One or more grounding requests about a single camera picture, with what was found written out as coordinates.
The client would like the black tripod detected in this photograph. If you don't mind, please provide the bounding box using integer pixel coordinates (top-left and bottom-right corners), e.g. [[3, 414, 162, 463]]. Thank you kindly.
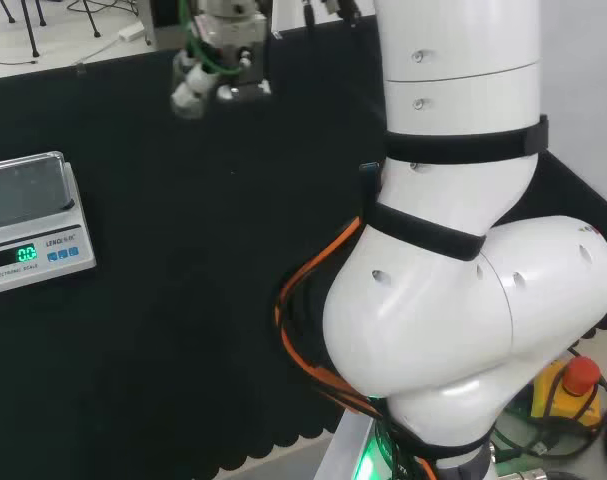
[[2, 0, 103, 58]]

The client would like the green cable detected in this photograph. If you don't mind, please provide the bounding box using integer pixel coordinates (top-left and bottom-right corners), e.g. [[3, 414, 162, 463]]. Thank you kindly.
[[184, 0, 245, 77]]

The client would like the thin black floor cable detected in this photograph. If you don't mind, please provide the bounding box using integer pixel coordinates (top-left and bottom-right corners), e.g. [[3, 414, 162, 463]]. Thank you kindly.
[[0, 53, 39, 70]]

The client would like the orange cable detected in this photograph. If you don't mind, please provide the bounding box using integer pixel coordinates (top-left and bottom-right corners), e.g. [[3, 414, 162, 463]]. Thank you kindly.
[[274, 216, 437, 480]]

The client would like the white power adapter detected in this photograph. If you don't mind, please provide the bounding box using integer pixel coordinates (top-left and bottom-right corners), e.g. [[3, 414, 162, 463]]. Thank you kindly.
[[117, 22, 150, 45]]

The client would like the electronic balance with steel pan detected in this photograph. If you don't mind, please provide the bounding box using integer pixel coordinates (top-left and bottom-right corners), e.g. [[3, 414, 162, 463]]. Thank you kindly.
[[0, 151, 99, 298]]

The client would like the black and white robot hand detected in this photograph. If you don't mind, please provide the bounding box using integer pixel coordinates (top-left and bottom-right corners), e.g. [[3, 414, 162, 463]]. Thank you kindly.
[[169, 13, 275, 120]]

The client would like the black bench cloth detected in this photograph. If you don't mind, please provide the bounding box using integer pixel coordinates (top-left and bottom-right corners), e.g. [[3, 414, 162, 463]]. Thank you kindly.
[[0, 13, 607, 480]]

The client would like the yellow box red stop button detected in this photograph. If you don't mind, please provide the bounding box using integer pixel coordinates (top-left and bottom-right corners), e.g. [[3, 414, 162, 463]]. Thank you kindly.
[[530, 355, 607, 431]]

